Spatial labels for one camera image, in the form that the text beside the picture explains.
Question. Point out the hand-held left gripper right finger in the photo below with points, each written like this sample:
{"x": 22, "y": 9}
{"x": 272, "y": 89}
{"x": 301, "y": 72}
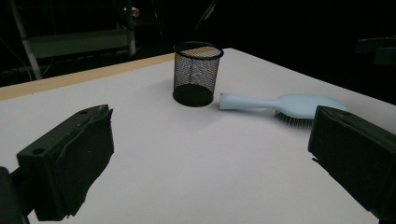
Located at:
{"x": 358, "y": 155}

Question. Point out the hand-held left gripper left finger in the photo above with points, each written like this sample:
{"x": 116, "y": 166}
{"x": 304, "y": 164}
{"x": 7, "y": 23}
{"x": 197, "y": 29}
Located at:
{"x": 71, "y": 161}

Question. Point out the light blue hairbrush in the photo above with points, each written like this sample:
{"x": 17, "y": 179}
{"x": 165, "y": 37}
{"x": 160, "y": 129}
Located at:
{"x": 295, "y": 104}

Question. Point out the black mesh pen holder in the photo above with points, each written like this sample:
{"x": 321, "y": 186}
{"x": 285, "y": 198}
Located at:
{"x": 193, "y": 97}

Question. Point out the metal stand with grey shelf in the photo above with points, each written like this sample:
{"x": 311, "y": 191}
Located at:
{"x": 77, "y": 43}

